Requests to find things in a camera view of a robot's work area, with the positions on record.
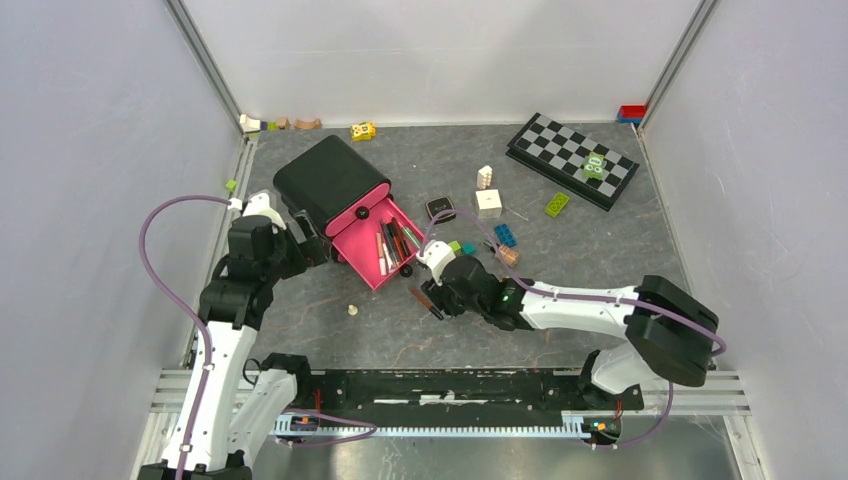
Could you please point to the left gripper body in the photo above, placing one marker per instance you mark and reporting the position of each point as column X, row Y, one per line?
column 305, row 253

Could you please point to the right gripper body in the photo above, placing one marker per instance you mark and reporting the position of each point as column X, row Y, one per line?
column 447, row 302

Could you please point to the pink top drawer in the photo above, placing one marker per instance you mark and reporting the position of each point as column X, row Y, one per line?
column 358, row 211

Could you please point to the pink drawer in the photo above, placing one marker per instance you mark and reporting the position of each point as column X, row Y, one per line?
column 357, row 245
column 358, row 211

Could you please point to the foundation bottle beige cap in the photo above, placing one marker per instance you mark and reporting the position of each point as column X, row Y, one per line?
column 507, row 254

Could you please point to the black makeup organizer box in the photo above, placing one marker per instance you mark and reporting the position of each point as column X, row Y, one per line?
column 326, row 179

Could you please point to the white concealer pen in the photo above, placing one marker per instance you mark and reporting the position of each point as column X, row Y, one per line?
column 383, row 265

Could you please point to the green tube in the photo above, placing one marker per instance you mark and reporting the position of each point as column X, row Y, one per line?
column 412, row 237

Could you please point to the clear plastic bag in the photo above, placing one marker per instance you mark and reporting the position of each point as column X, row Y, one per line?
column 391, row 264

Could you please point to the red lip pencil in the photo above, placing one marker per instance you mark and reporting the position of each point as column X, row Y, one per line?
column 403, row 249

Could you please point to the dark teal mascara tube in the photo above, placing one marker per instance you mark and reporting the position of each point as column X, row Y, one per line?
column 391, row 245

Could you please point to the white cube box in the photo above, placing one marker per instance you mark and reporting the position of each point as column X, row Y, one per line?
column 488, row 204

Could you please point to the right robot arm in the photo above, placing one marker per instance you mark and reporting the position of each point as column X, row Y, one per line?
column 665, row 333

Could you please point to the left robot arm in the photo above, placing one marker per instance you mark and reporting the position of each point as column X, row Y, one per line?
column 214, row 438

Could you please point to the blue lego brick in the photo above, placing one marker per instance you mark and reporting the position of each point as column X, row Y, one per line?
column 505, row 236

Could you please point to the black compact case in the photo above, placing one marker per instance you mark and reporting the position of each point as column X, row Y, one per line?
column 438, row 205

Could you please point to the white stacked block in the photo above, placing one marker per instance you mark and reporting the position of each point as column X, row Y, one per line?
column 484, row 177

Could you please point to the wooden arch block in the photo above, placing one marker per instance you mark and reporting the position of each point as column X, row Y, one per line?
column 307, row 124

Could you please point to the green lego brick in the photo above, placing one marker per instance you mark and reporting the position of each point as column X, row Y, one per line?
column 556, row 205

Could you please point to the yellow toy block face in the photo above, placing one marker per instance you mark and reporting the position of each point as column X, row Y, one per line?
column 363, row 131

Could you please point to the white corner block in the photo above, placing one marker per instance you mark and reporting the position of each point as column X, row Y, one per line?
column 249, row 125

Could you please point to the chessboard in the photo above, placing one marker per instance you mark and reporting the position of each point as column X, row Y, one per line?
column 558, row 153

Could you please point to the green toy monster block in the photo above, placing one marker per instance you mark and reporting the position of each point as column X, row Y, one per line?
column 594, row 166

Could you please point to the red blue bricks stack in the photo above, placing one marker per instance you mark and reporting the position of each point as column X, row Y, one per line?
column 631, row 114

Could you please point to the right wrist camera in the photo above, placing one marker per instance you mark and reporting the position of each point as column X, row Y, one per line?
column 436, row 255

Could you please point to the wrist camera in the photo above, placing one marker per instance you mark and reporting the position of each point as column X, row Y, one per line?
column 436, row 255
column 258, row 204

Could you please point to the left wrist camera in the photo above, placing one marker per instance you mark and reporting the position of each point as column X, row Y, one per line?
column 258, row 204

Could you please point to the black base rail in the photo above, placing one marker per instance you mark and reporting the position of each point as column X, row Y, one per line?
column 442, row 398

